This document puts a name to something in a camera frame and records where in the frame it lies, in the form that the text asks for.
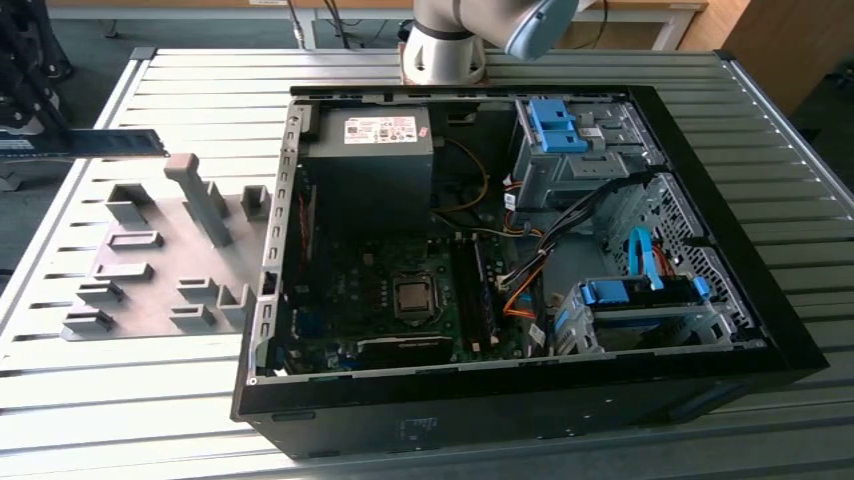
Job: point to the RAM stick with blue label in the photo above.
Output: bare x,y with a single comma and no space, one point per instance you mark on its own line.
113,142

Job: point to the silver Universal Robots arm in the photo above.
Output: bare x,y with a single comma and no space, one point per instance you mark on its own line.
440,55

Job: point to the grey parts rack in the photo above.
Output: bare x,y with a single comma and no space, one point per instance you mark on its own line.
167,250

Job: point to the grey power supply unit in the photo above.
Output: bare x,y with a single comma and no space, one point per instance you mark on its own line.
374,175

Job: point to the green motherboard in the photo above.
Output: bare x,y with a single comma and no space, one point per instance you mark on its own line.
347,280

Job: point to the CPU socket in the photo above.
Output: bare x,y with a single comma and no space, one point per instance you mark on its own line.
395,297

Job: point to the silver CPU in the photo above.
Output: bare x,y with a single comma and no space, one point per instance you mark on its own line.
414,298

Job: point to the black graphics card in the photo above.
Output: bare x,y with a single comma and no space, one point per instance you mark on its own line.
407,350

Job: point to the blue disk carrier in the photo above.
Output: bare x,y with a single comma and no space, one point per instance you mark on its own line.
554,135

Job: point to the grey metal drive cage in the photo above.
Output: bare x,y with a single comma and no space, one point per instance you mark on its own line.
587,170

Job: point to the hard disk in blue carrier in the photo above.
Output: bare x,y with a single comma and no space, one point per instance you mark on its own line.
607,292

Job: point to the black open PC case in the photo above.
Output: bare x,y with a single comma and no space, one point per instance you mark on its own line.
534,415

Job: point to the grey metal disk bay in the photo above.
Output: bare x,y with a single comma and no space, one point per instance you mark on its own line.
667,314

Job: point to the wooden cabinet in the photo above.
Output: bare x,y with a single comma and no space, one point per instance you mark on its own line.
787,45

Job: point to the wooden desk white frame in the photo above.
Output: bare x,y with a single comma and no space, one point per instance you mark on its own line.
654,6

